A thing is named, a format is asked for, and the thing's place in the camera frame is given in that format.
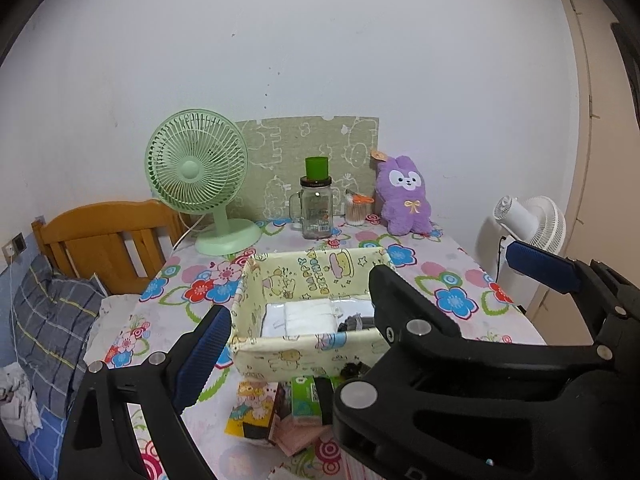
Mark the wall socket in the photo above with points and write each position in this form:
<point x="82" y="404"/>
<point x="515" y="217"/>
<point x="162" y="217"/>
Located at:
<point x="14" y="246"/>

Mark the white crumpled cloth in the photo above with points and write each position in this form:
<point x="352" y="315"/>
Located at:
<point x="17" y="400"/>

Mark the pink packet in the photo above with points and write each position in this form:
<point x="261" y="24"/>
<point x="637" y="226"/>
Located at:
<point x="297" y="435"/>

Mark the dark grey bundle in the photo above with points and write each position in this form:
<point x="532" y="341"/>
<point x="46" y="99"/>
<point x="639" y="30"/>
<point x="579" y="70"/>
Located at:
<point x="355" y="321"/>

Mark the wooden headboard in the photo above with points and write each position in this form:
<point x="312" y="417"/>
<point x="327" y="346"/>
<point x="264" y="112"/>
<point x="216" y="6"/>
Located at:
<point x="95" y="230"/>

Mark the yellow cartoon fabric storage box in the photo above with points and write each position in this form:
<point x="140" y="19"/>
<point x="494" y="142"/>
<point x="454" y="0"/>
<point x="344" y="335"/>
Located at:
<point x="285" y="355"/>

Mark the white standing fan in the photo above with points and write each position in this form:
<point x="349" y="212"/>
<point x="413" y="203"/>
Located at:
<point x="535" y="220"/>

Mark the green cartoon foam board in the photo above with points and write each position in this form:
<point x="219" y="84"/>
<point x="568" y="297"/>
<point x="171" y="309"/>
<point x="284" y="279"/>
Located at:
<point x="290" y="145"/>

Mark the glass jar mug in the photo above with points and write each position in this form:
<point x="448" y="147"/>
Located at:
<point x="316" y="210"/>

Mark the green plastic cup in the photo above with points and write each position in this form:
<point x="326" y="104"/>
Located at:
<point x="317" y="167"/>

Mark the black plastic packet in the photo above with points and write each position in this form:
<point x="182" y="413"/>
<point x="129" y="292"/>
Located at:
<point x="323" y="395"/>

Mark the blue patterned bed sheet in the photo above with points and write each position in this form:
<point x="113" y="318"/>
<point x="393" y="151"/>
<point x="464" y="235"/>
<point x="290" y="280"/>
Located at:
<point x="42" y="450"/>

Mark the purple plush bunny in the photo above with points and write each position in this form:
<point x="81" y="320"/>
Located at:
<point x="405" y="200"/>

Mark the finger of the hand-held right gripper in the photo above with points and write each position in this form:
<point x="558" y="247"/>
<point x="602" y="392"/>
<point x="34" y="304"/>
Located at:
<point x="545" y="267"/>
<point x="400" y="305"/>

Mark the cotton swab container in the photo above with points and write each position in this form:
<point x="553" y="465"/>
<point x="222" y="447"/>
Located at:
<point x="357" y="210"/>

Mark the green desk fan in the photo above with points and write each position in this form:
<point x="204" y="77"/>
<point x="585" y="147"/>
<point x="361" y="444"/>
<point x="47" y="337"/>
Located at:
<point x="192" y="167"/>

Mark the floral tablecloth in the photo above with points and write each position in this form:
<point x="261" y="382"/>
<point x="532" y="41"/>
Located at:
<point x="450" y="265"/>

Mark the yellow cartoon packet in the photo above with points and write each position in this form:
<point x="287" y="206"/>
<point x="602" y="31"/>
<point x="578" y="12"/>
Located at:
<point x="250" y="405"/>

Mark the grey plaid bedding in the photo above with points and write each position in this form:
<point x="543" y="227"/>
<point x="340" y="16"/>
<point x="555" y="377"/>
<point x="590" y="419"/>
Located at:
<point x="50" y="320"/>

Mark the beige door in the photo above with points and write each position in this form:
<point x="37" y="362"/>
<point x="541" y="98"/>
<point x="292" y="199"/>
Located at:
<point x="600" y="160"/>

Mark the green packet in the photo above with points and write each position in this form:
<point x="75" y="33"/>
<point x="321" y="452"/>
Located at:
<point x="306" y="397"/>

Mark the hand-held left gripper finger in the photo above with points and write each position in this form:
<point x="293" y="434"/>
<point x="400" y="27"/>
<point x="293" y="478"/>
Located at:
<point x="200" y="360"/>

